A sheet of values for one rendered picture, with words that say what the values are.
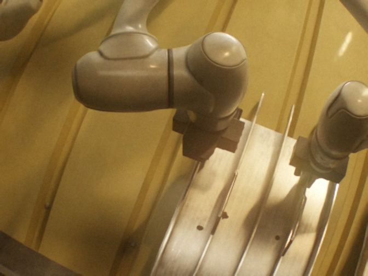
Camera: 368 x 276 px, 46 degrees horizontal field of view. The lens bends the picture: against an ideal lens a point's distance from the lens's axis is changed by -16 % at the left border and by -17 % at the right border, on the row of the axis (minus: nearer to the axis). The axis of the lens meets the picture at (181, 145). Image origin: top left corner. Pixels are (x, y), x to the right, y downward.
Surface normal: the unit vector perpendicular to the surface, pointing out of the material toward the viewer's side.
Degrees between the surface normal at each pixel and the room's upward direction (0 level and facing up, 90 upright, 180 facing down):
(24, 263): 90
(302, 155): 77
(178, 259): 87
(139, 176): 90
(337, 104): 110
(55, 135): 90
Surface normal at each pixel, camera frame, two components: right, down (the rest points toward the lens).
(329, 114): -0.97, 0.07
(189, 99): -0.06, 0.81
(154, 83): 0.26, 0.29
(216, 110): -0.04, 0.94
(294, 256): 0.01, -0.35
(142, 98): 0.11, 0.66
